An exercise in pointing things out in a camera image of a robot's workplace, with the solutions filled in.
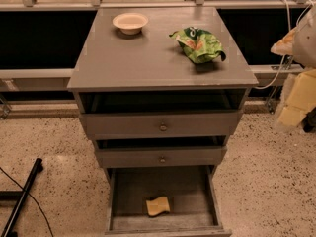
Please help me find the yellow sponge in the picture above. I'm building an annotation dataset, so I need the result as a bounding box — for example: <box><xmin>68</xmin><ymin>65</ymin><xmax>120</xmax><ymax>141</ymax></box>
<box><xmin>146</xmin><ymin>197</ymin><xmax>171</xmax><ymax>217</ymax></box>

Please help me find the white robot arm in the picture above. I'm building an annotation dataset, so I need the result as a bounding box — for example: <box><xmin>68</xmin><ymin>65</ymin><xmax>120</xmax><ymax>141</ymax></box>
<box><xmin>271</xmin><ymin>6</ymin><xmax>316</xmax><ymax>126</ymax></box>

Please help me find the grey wooden drawer cabinet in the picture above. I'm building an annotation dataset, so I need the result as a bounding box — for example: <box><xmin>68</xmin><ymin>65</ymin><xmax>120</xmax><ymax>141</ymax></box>
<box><xmin>67</xmin><ymin>6</ymin><xmax>259</xmax><ymax>170</ymax></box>

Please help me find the grey top drawer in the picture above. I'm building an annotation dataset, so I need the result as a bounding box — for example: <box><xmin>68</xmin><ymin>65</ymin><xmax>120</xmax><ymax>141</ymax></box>
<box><xmin>79</xmin><ymin>111</ymin><xmax>242</xmax><ymax>140</ymax></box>

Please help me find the brass top drawer knob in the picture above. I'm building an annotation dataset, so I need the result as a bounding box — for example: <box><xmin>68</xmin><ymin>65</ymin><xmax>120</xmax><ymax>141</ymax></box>
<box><xmin>159</xmin><ymin>123</ymin><xmax>168</xmax><ymax>131</ymax></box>

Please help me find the brass drawer knob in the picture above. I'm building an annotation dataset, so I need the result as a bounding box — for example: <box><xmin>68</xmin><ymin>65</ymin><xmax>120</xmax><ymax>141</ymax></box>
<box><xmin>159</xmin><ymin>123</ymin><xmax>168</xmax><ymax>131</ymax></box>
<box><xmin>159</xmin><ymin>157</ymin><xmax>166</xmax><ymax>163</ymax></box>

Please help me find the grey middle drawer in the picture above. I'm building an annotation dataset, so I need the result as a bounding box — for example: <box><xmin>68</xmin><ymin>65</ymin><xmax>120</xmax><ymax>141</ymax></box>
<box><xmin>95</xmin><ymin>146</ymin><xmax>227</xmax><ymax>168</ymax></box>

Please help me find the brass middle drawer knob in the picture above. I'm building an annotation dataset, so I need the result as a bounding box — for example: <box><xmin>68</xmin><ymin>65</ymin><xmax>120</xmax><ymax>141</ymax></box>
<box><xmin>159</xmin><ymin>157</ymin><xmax>166</xmax><ymax>163</ymax></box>

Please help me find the grey open bottom drawer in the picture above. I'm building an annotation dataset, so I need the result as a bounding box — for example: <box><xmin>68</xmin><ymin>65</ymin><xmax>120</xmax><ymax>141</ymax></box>
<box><xmin>105</xmin><ymin>166</ymin><xmax>231</xmax><ymax>237</ymax></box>

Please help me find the green crumpled chip bag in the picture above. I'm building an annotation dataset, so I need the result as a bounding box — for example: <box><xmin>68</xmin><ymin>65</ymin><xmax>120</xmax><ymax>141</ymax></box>
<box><xmin>169</xmin><ymin>27</ymin><xmax>226</xmax><ymax>64</ymax></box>

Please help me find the white bowl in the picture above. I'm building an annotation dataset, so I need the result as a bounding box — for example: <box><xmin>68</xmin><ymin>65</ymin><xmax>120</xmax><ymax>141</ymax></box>
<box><xmin>113</xmin><ymin>13</ymin><xmax>148</xmax><ymax>36</ymax></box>

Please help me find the black metal stand leg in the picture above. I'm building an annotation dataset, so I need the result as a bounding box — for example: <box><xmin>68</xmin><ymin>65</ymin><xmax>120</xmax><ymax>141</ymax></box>
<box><xmin>1</xmin><ymin>158</ymin><xmax>43</xmax><ymax>237</ymax></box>

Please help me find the thin black cable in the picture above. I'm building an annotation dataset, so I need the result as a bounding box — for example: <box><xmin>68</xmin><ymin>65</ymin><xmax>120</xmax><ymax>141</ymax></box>
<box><xmin>0</xmin><ymin>167</ymin><xmax>55</xmax><ymax>237</ymax></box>

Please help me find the white cable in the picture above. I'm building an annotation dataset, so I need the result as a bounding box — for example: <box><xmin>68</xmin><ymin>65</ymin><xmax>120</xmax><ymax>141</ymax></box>
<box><xmin>253</xmin><ymin>0</ymin><xmax>314</xmax><ymax>91</ymax></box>

